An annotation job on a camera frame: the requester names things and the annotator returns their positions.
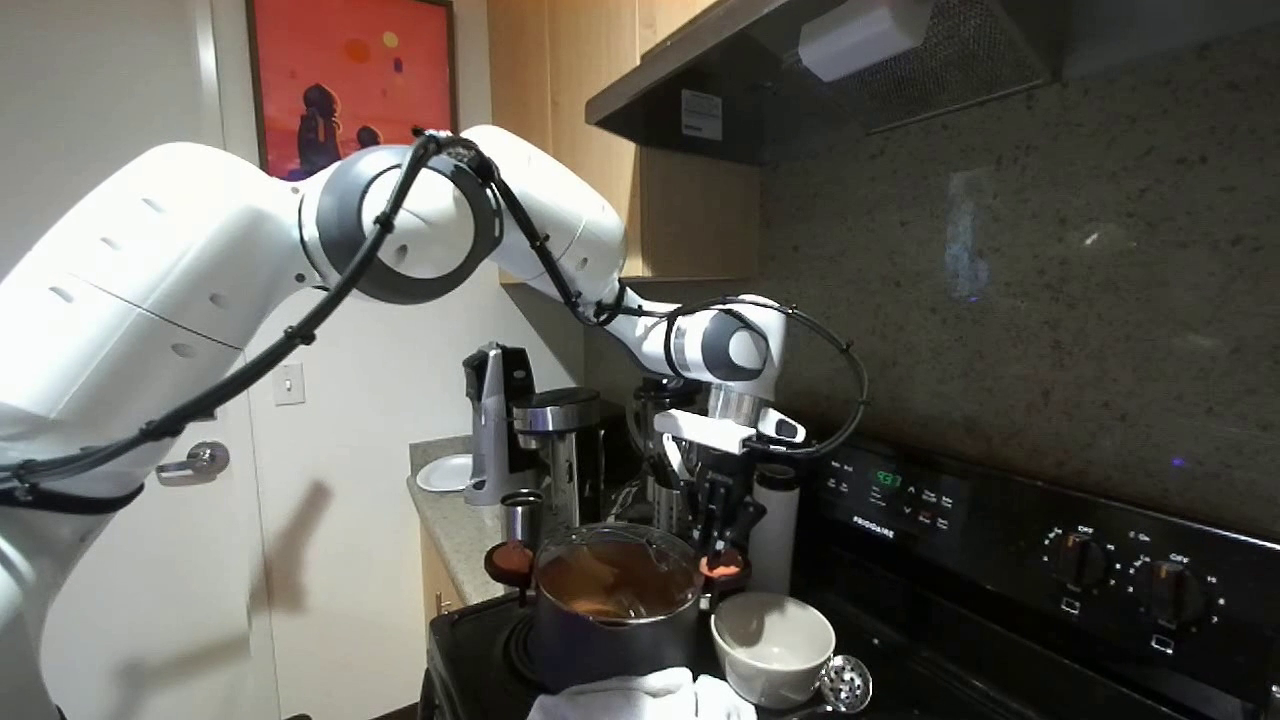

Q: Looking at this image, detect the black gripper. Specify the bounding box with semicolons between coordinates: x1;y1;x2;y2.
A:
682;449;774;555

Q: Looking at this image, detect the orange pot handle cover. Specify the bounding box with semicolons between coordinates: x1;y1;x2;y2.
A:
697;548;754;594
482;537;541;594

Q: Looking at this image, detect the dark steel cooking pot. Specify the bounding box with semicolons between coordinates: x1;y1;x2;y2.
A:
530;523;712;686

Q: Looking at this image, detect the steel utensil holder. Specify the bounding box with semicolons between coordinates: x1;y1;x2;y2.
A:
648;477;697;537

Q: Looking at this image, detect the white bottle with black cap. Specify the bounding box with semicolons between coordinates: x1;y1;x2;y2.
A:
748;459;806;598

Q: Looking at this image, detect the white ceramic bowl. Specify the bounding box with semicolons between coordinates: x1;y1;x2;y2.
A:
708;590;840;712

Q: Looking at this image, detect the white cloth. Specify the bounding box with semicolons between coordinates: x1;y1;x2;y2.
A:
525;664;760;720

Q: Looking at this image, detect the steel tumbler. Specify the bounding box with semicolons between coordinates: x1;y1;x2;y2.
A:
502;489;550;548

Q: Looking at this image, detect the clear glass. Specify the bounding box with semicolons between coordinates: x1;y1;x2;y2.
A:
811;653;880;720

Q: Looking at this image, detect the black and steel appliance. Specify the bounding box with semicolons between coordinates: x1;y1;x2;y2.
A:
461;341;541;505

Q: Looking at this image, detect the white plate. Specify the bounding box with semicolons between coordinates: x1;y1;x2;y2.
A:
414;454;486;502

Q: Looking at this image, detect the black stove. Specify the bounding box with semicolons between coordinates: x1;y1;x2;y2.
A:
422;423;1280;720

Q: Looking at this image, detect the dark range hood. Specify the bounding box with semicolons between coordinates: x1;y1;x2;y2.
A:
583;0;1280;172

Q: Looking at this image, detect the red painting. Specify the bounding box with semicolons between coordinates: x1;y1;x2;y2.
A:
245;0;466;184

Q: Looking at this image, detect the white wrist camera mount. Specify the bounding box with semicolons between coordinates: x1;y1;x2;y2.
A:
653;404;811;459

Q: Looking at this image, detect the light wooden wall cabinet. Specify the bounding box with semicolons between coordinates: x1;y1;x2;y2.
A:
486;0;767;290

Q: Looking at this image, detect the white light switch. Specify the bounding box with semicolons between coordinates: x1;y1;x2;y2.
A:
273;362;314;410

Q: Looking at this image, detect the silver door handle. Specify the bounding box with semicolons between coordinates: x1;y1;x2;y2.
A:
154;438;235;489

